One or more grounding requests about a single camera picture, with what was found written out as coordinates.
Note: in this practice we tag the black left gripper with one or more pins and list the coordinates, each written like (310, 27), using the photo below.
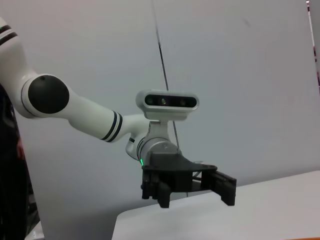
(175, 172)

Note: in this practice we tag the black office chair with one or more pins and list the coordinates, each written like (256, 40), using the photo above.
(10, 175)

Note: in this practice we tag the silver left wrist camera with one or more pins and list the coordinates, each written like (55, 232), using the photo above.
(170, 101)

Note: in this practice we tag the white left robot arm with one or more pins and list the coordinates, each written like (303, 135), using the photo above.
(87, 115)

